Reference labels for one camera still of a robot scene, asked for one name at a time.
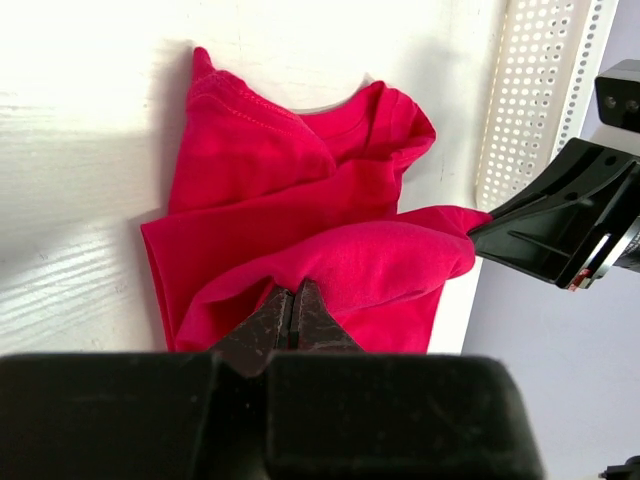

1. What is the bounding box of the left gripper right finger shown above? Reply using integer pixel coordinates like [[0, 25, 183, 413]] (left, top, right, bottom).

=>
[[267, 277, 546, 480]]

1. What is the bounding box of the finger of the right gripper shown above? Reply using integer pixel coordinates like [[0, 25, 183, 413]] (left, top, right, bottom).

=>
[[470, 138, 639, 289]]

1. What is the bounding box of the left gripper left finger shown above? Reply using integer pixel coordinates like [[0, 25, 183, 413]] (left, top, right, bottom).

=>
[[1, 288, 293, 479]]

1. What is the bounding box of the red t shirt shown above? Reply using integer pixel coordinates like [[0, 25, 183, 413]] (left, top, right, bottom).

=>
[[141, 47, 490, 354]]

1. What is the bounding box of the white plastic basket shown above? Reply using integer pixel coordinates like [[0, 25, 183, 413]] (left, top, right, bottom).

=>
[[476, 0, 619, 211]]

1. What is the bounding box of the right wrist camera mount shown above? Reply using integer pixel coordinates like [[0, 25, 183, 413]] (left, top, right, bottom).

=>
[[588, 59, 639, 157]]

